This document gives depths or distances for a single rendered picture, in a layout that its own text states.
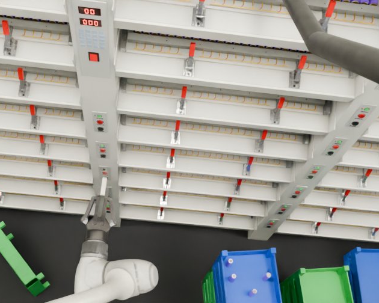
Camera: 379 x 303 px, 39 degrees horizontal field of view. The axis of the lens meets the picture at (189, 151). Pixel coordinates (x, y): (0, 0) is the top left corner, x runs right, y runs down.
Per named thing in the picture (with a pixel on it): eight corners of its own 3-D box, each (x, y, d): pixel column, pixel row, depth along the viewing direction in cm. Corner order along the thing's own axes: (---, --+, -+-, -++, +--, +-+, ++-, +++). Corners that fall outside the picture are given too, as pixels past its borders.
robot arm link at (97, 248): (107, 263, 183) (109, 246, 186) (106, 257, 175) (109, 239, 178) (81, 261, 183) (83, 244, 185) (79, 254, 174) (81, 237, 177)
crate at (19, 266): (35, 297, 230) (50, 285, 233) (27, 288, 212) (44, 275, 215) (-4, 244, 238) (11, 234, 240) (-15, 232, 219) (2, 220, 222)
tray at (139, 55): (348, 102, 138) (370, 88, 124) (115, 76, 133) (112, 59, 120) (352, 28, 141) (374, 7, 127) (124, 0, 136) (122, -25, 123)
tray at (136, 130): (303, 162, 173) (317, 156, 159) (117, 142, 168) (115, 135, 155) (307, 101, 176) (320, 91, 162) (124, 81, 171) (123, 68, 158)
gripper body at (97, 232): (84, 244, 184) (88, 219, 188) (108, 246, 185) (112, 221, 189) (82, 238, 177) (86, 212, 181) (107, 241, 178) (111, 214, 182)
